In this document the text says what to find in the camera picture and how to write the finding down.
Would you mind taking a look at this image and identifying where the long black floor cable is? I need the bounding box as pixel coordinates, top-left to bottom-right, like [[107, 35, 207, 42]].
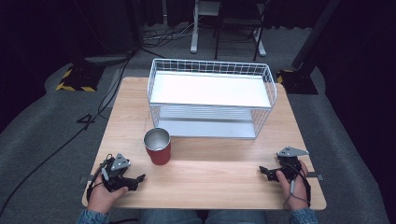
[[0, 49, 138, 217]]

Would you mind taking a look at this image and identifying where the grey flat stand base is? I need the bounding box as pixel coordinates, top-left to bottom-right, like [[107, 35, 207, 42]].
[[83, 53, 135, 65]]

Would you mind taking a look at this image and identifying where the person's left hand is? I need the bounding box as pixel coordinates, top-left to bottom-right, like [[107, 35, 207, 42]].
[[86, 173, 129, 215]]

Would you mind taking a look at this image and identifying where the right hand-held gripper cable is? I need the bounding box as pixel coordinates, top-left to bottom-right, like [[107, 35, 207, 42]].
[[281, 160, 313, 211]]

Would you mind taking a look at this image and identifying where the white wire shelf rack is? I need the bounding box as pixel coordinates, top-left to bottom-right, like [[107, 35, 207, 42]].
[[146, 58, 278, 141]]

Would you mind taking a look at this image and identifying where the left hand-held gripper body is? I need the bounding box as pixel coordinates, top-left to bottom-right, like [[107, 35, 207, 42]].
[[100, 152, 132, 192]]

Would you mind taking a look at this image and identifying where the black slanted post with base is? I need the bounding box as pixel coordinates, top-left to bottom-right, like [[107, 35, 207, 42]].
[[276, 0, 343, 96]]

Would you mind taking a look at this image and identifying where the red metal cup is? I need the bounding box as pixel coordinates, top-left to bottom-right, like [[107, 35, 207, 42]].
[[143, 127, 173, 166]]

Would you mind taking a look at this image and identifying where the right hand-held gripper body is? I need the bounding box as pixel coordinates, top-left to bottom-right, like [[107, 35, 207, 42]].
[[276, 146, 310, 184]]

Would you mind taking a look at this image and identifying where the person's right hand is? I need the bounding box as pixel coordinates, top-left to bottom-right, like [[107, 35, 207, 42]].
[[275, 160, 311, 212]]

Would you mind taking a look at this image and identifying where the black folding chair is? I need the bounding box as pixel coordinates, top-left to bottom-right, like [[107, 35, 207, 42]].
[[213, 0, 271, 63]]

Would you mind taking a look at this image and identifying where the bundle of floor cables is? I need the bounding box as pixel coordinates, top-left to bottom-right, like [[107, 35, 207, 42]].
[[141, 21, 202, 43]]

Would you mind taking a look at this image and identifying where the black stand base striped tape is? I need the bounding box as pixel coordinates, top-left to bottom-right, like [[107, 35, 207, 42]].
[[55, 61, 106, 93]]

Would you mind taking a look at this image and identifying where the white desk frame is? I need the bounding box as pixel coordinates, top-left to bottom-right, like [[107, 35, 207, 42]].
[[190, 0, 268, 58]]

